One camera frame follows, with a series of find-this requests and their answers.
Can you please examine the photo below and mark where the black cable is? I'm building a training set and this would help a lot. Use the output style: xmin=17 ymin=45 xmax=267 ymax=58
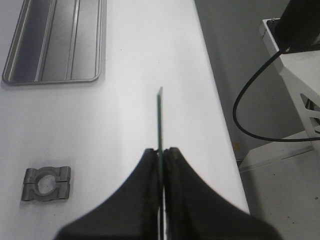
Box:
xmin=232 ymin=44 xmax=320 ymax=143

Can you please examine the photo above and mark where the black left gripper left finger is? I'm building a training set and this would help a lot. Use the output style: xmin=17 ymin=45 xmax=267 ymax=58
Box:
xmin=55 ymin=148 xmax=160 ymax=240

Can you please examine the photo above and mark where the silver metal tray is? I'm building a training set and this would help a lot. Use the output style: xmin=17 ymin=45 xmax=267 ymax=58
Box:
xmin=2 ymin=0 xmax=107 ymax=86

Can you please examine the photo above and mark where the green circuit board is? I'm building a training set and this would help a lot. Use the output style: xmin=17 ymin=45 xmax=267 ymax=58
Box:
xmin=156 ymin=86 xmax=166 ymax=240

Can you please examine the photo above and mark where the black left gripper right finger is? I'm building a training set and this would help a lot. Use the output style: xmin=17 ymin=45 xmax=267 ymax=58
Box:
xmin=163 ymin=147 xmax=282 ymax=240

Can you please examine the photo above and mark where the grey metal pipe clamp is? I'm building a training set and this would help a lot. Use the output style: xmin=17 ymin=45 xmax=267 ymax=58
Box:
xmin=21 ymin=166 xmax=71 ymax=202

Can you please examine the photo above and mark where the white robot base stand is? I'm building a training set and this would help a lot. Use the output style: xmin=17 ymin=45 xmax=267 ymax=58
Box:
xmin=238 ymin=18 xmax=320 ymax=173

